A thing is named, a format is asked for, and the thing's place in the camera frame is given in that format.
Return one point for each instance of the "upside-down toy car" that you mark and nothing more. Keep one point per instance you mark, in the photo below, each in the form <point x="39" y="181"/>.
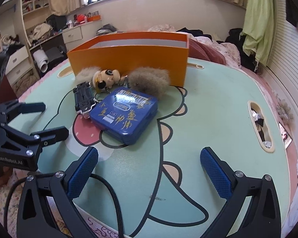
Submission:
<point x="84" y="99"/>

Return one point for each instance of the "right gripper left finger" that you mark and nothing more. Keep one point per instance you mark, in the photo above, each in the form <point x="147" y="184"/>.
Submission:
<point x="35" y="218"/>

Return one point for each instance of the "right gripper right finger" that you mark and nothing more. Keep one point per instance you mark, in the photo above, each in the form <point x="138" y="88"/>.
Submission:
<point x="263" y="216"/>

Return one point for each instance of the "white drawer cabinet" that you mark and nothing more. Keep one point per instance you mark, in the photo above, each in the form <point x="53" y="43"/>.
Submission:
<point x="78" y="35"/>

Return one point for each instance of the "folded clothes on bed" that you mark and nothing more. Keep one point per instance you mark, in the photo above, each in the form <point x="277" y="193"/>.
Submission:
<point x="106" y="29"/>

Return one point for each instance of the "orange cardboard box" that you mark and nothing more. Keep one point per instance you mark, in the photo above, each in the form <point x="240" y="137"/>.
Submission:
<point x="130" y="50"/>

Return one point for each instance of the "white paper roll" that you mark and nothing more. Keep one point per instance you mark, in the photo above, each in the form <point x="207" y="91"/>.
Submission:
<point x="41" y="60"/>

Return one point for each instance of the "cartoon figure keychain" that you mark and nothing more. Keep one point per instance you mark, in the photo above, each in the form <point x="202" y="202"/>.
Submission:
<point x="104" y="80"/>

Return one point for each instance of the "black clothes pile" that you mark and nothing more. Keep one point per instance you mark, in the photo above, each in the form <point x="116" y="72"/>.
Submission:
<point x="195" y="33"/>

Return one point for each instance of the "cartoon lap desk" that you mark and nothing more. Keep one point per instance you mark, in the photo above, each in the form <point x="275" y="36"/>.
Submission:
<point x="162" y="188"/>

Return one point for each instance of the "blue tin case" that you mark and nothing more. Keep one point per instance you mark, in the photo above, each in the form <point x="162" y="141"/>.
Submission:
<point x="124" y="114"/>

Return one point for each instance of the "right hand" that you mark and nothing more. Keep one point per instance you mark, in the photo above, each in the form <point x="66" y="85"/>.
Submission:
<point x="5" y="175"/>

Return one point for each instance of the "tan fluffy scrunchie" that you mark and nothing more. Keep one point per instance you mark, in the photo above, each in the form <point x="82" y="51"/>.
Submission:
<point x="151" y="81"/>

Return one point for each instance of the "floral pink quilt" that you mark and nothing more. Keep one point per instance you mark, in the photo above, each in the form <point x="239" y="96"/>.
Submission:
<point x="227" y="49"/>

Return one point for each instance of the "white fluffy scrunchie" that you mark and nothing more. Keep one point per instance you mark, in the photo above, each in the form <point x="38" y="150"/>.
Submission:
<point x="86" y="74"/>

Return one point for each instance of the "green hanging garment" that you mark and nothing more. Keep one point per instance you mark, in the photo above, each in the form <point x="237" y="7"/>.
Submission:
<point x="258" y="29"/>

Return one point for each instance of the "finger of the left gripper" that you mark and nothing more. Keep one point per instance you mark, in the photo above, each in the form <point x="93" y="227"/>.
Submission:
<point x="48" y="137"/>
<point x="14" y="108"/>

